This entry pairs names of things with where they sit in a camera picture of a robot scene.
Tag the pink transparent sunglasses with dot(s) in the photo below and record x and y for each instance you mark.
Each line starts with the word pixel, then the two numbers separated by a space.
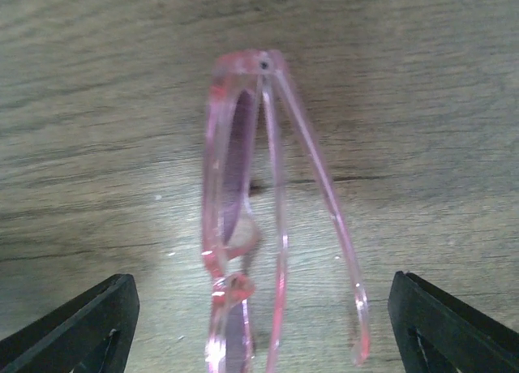
pixel 245 85

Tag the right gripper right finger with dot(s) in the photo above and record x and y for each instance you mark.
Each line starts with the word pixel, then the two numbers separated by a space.
pixel 436 332

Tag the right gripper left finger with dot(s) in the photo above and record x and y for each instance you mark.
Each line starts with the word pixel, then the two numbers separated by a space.
pixel 92 332

